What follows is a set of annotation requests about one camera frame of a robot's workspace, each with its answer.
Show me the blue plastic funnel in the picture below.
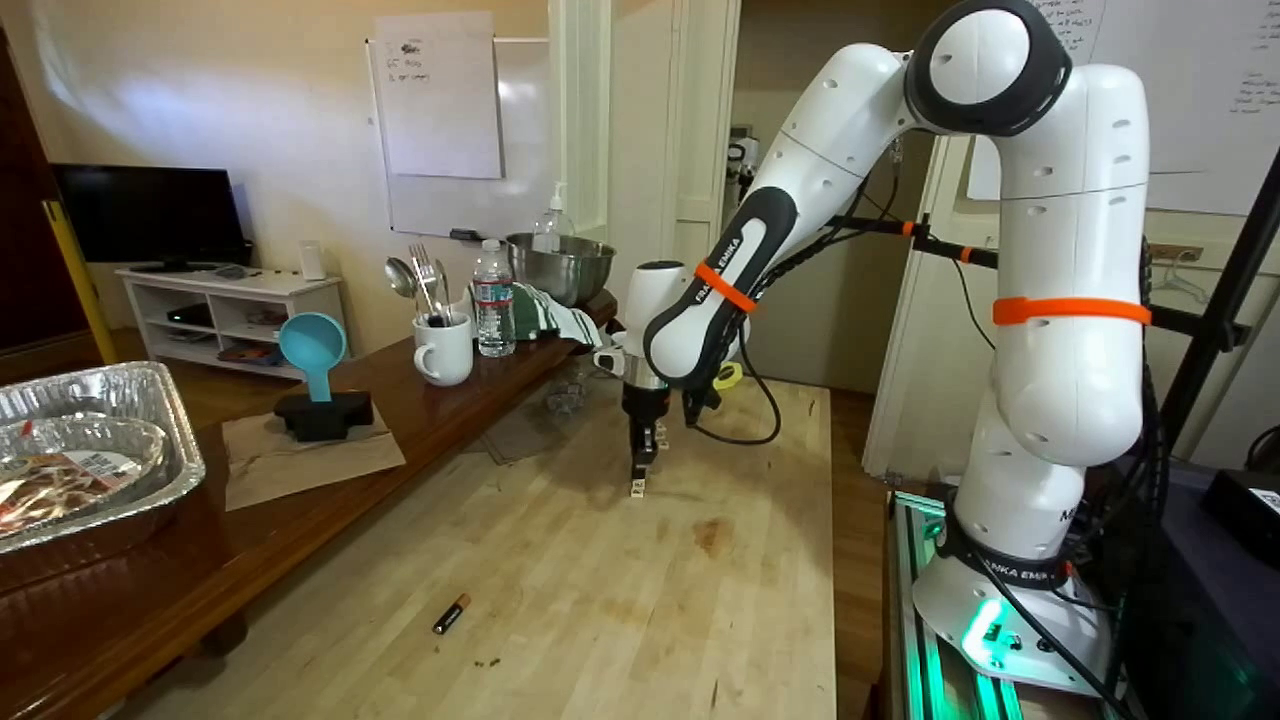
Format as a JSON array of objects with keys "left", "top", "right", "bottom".
[{"left": 281, "top": 313, "right": 346, "bottom": 404}]

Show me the steel mixing bowl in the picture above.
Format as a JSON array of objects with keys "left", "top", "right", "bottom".
[{"left": 506, "top": 233, "right": 610, "bottom": 303}]

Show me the black funnel base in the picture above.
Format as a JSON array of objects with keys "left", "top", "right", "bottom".
[{"left": 274, "top": 393, "right": 372, "bottom": 438}]

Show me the hand sanitizer pump bottle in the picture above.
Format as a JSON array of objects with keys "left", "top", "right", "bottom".
[{"left": 530, "top": 183, "right": 563, "bottom": 255}]

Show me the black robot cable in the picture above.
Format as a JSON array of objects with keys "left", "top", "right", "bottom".
[{"left": 683, "top": 331, "right": 786, "bottom": 450}]

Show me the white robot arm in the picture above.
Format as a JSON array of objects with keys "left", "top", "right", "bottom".
[{"left": 640, "top": 0, "right": 1150, "bottom": 694}]

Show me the white ceramic mug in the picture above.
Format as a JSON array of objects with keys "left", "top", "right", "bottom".
[{"left": 411, "top": 314, "right": 473, "bottom": 388}]

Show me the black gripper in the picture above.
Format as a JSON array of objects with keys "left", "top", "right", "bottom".
[{"left": 625, "top": 388, "right": 667, "bottom": 482}]

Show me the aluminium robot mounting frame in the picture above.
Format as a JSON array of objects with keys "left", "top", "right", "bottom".
[{"left": 888, "top": 492, "right": 1110, "bottom": 720}]

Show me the black marker pen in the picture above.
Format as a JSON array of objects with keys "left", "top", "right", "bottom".
[{"left": 431, "top": 594, "right": 473, "bottom": 637}]

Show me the aluminium foil tray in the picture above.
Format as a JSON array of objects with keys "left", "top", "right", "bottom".
[{"left": 0, "top": 360, "right": 202, "bottom": 554}]

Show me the green striped towel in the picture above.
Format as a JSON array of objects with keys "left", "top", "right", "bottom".
[{"left": 512, "top": 281, "right": 600, "bottom": 346}]

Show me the clear water bottle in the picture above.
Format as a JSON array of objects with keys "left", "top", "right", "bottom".
[{"left": 469, "top": 240, "right": 515, "bottom": 357}]

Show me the white tv stand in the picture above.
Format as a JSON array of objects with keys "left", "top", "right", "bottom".
[{"left": 124, "top": 272, "right": 345, "bottom": 381}]

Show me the brown cardboard sheet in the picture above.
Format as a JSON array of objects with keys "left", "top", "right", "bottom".
[{"left": 220, "top": 413, "right": 402, "bottom": 513}]

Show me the black television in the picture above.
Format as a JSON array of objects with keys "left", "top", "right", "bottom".
[{"left": 55, "top": 165, "right": 251, "bottom": 267}]

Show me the wall whiteboard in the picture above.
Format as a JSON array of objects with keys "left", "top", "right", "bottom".
[{"left": 366, "top": 12, "right": 557, "bottom": 235}]

